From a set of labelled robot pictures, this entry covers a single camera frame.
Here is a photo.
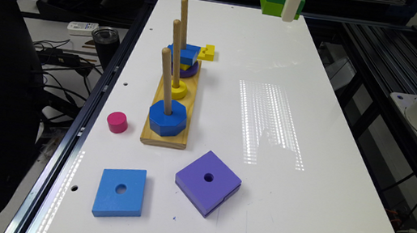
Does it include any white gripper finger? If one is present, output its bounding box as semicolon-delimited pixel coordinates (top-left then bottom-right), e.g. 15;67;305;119
281;0;301;23

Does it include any small yellow notched block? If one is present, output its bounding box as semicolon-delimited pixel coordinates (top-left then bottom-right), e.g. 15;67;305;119
197;44;215;61

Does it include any front wooden peg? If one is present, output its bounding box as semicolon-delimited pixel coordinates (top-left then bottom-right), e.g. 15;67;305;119
161;48;172;116

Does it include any white power strip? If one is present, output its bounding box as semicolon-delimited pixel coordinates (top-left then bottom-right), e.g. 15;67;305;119
66;21;100;36

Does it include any yellow round ring block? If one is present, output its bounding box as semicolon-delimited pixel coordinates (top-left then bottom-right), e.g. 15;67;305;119
171;80;188;100

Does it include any wooden peg base board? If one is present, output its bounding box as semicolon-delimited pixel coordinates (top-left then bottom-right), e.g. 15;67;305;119
140;60;202;150

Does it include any blue octagon block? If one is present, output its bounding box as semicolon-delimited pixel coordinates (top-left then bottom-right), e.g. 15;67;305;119
149;100;187;137

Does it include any large purple square block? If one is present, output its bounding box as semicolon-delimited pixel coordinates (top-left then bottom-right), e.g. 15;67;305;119
175;151;242;218

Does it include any middle wooden peg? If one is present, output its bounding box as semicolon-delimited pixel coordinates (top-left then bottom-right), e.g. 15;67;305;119
172;19;181;88

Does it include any black tumbler cup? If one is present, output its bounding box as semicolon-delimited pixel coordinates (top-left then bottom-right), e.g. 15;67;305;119
91;27;120;69

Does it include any magenta cylinder block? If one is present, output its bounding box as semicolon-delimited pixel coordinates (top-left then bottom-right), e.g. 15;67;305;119
107;112;128;133

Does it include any large blue square block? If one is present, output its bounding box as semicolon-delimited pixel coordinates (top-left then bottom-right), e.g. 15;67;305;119
92;169;147;217

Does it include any rear wooden peg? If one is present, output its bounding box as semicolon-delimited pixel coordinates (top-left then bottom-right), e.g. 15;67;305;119
180;0;189;49

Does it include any small blue square block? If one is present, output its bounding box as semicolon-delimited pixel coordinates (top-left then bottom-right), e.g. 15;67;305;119
180;44;201;66

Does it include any yellow block under blue square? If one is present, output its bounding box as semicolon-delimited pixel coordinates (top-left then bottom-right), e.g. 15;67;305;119
180;64;191;71

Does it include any purple round disc block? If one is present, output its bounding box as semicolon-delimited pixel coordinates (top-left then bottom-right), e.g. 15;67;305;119
179;60;199;78

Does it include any wooden peg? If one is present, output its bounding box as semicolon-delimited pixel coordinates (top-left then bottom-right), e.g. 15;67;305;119
172;19;181;88
180;0;189;49
161;48;172;116

